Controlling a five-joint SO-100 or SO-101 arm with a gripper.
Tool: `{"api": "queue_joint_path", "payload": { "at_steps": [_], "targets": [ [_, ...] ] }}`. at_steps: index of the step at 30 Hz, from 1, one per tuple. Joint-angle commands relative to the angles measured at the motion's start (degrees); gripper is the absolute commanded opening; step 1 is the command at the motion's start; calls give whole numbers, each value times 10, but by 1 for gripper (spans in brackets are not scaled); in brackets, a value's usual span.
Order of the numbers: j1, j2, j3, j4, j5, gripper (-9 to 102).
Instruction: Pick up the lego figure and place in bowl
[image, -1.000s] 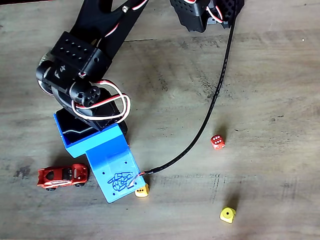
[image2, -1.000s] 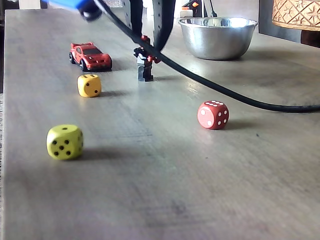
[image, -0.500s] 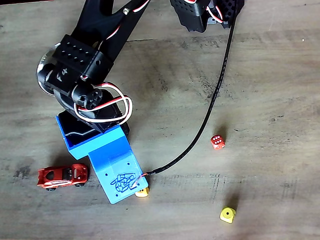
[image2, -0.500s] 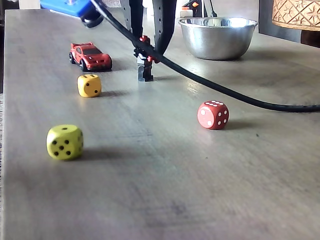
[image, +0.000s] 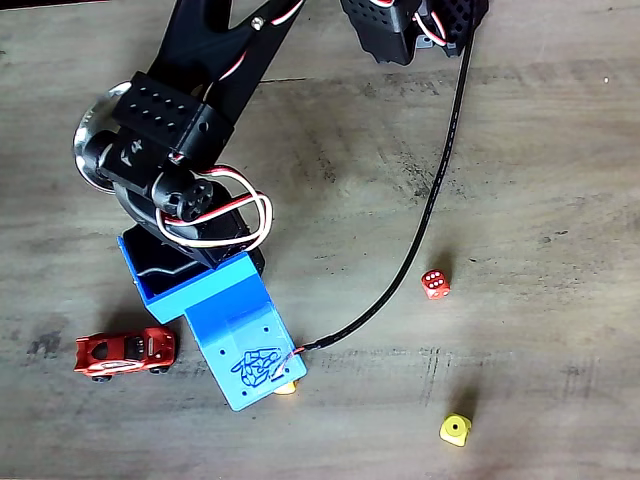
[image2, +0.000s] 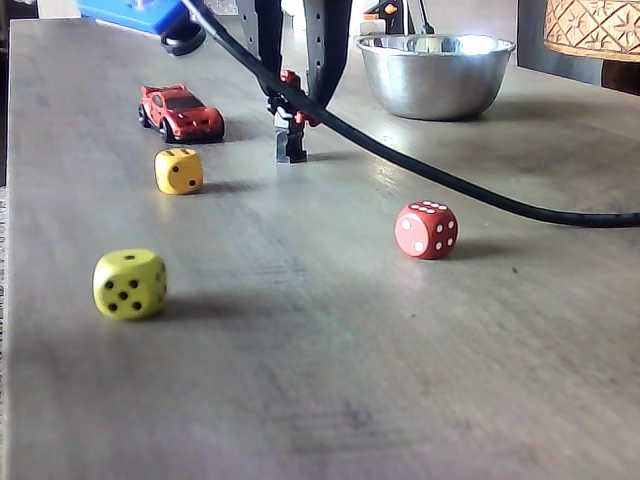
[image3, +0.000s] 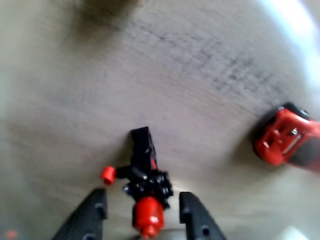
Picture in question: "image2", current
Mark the red black lego figure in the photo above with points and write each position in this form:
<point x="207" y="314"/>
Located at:
<point x="290" y="145"/>

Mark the stainless steel bowl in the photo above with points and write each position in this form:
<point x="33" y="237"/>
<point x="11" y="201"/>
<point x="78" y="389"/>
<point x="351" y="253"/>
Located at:
<point x="435" y="80"/>

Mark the red toy car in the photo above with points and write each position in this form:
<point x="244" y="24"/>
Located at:
<point x="182" y="117"/>

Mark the orange-yellow die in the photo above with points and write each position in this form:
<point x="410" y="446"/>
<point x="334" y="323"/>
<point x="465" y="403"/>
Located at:
<point x="177" y="172"/>

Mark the red die white dots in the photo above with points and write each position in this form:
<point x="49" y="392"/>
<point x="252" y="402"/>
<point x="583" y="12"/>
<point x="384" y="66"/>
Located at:
<point x="425" y="232"/>

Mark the lime yellow die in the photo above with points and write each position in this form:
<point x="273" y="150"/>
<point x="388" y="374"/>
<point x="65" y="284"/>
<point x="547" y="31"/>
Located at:
<point x="127" y="287"/>

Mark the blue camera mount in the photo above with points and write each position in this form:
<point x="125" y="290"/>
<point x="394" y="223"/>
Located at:
<point x="130" y="12"/>

